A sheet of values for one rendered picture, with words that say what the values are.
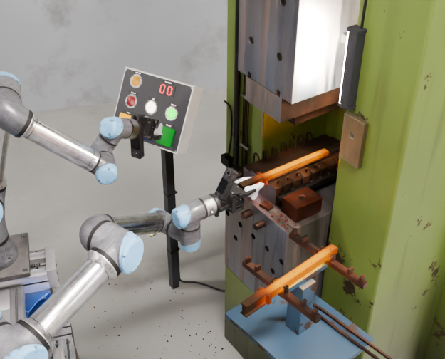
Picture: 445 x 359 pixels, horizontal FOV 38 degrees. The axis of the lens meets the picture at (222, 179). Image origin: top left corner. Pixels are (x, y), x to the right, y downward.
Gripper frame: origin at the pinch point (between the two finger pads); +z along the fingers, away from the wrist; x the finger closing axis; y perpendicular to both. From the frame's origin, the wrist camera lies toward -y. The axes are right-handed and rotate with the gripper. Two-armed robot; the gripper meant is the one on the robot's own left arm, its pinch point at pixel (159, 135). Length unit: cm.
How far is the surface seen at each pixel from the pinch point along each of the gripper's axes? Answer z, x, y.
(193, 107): 8.7, -7.0, 14.1
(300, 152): 23, -51, 8
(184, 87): 5.3, -2.6, 20.8
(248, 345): 39, -47, -82
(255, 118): 16.9, -31.1, 16.3
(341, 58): -11, -66, 45
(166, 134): 4.5, -0.4, 0.6
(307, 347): -22, -86, -47
